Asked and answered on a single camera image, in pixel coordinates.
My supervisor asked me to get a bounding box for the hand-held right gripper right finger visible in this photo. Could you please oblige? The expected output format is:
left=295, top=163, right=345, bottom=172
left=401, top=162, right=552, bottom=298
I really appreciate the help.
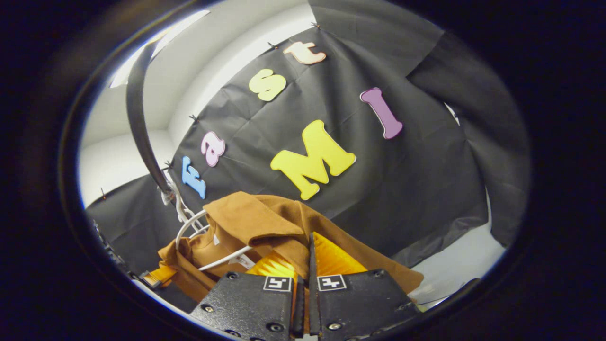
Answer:
left=308, top=232, right=422, bottom=341

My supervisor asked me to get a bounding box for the brown short-sleeved shirt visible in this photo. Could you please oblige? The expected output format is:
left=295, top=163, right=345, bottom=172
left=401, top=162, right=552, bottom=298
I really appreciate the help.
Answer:
left=158, top=191, right=425, bottom=304

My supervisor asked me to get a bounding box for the black backdrop cloth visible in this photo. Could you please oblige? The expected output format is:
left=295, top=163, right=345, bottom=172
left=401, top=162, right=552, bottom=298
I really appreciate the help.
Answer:
left=84, top=0, right=532, bottom=280

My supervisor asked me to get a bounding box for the black metal clothes rack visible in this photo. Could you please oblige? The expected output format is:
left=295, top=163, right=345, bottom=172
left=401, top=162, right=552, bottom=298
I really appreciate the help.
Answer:
left=125, top=40, right=177, bottom=196

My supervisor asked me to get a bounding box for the white wire clothes hanger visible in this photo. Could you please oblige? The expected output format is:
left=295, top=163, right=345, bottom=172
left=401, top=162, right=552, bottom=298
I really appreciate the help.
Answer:
left=175, top=210, right=254, bottom=272
left=162, top=181, right=212, bottom=238

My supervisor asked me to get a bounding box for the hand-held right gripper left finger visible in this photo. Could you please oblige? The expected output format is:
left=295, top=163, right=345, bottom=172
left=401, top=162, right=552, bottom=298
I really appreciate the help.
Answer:
left=189, top=252, right=305, bottom=340

